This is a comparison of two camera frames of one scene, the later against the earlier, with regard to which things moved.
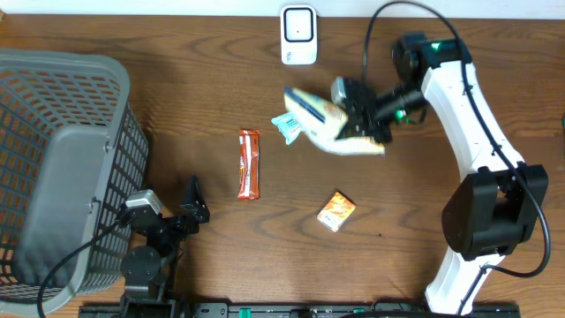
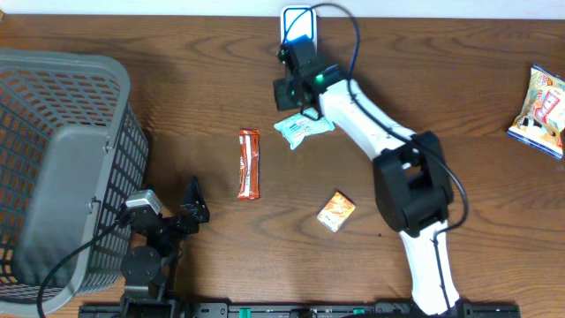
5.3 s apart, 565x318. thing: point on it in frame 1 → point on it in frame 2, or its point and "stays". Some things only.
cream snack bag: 322,122 → 540,124
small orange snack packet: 336,211 stays
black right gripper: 362,118 → 281,99
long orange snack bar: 249,181 stays
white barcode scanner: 298,34 stays
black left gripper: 183,225 stays
